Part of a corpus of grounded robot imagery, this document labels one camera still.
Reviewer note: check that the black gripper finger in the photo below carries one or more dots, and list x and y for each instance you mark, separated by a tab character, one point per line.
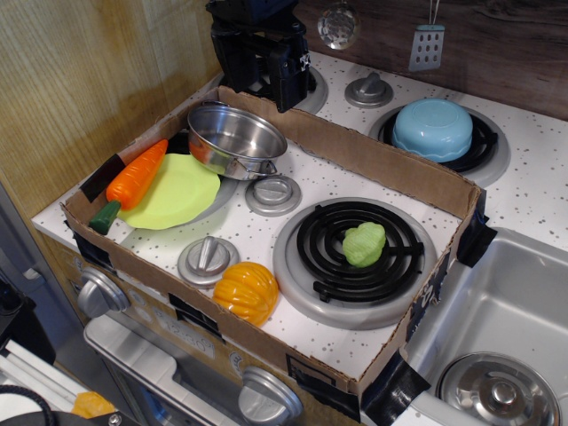
289	70
238	63

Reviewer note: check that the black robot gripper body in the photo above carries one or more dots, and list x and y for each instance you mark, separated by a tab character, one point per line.
258	25

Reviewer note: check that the orange toy carrot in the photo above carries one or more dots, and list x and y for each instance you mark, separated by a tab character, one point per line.
129	187

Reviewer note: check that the yellow-green plastic plate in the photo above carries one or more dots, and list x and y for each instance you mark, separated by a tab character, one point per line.
182	189

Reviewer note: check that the back left black burner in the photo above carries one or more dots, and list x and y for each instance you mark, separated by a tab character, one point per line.
315	99

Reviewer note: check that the black burner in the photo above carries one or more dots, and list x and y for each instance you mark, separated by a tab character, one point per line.
486	160
315	99
315	277

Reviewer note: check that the hanging metal strainer spoon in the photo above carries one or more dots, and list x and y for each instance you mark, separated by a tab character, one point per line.
339	25

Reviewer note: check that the silver stove knob back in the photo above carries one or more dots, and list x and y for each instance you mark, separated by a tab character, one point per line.
369	92

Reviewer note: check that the silver stove knob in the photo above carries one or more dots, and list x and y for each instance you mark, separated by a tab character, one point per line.
369	92
273	196
203	262

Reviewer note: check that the silver stove knob centre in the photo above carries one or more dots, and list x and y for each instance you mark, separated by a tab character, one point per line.
273	196

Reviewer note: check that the light blue plastic bowl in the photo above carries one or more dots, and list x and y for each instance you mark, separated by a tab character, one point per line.
436	129

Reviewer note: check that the green toy lettuce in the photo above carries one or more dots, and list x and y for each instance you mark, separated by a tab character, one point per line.
363	245

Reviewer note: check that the front right black burner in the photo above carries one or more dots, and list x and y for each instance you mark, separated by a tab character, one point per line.
315	277

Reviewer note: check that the silver stove knob front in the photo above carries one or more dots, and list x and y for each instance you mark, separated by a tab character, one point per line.
203	262

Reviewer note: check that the back right black burner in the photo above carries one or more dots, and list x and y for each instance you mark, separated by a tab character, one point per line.
486	160

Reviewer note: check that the orange toy pumpkin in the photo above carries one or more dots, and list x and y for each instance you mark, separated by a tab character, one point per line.
248	290

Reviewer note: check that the brown cardboard fence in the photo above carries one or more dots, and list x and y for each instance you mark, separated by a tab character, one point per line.
342	376

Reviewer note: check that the silver oven knob left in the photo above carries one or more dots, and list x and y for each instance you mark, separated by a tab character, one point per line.
100	295

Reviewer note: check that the silver oven knob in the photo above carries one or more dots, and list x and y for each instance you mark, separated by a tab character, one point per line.
266	400
100	295

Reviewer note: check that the grey toy sink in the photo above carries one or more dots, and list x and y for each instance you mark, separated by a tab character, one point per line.
513	302

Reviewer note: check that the silver oven knob right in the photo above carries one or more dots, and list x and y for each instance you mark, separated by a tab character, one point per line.
266	400

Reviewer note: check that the yellow cloth piece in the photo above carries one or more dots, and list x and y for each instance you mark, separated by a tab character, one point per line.
90	404

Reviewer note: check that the stainless steel pot lid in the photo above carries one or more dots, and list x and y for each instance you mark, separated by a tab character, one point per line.
498	390

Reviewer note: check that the hanging blue-handled spatula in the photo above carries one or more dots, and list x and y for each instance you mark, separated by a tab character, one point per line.
428	42

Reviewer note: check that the silver oven door handle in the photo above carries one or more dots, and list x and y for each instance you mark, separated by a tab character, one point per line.
170	386

